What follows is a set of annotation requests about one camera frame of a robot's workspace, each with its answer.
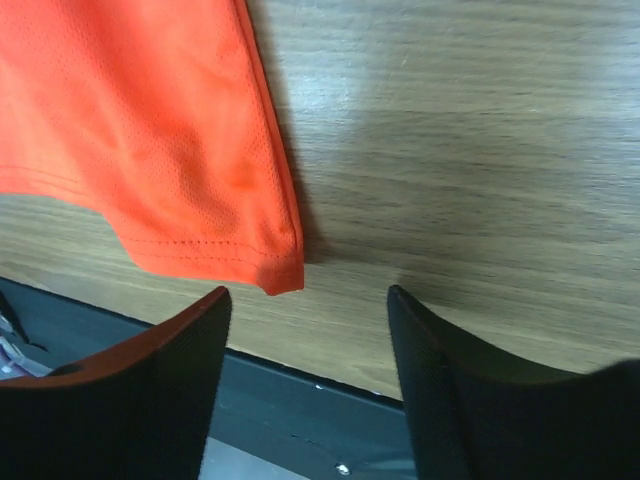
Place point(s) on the orange t shirt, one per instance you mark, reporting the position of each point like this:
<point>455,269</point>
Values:
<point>158,116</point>

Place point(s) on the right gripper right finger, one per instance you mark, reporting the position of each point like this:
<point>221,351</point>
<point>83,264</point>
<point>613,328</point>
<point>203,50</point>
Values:
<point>476,411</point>

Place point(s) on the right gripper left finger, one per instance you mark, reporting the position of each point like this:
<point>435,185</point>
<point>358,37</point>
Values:
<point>141,409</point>

